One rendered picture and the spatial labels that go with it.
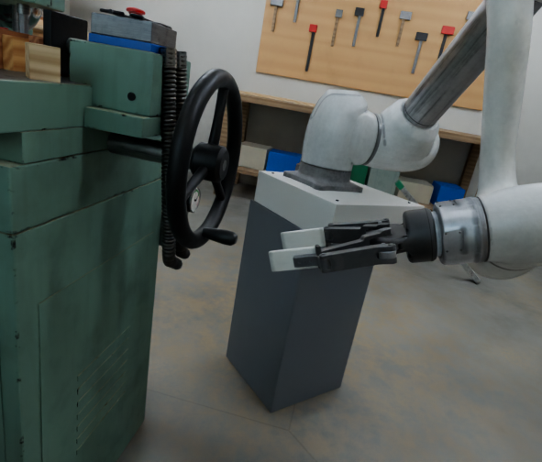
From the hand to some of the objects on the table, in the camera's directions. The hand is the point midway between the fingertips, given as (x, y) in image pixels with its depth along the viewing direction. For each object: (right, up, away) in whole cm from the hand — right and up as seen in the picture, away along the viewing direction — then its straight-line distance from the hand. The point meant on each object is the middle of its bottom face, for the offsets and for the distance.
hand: (293, 248), depth 62 cm
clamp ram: (-35, +28, +6) cm, 45 cm away
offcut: (-37, +20, -16) cm, 45 cm away
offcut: (-34, +23, -7) cm, 42 cm away
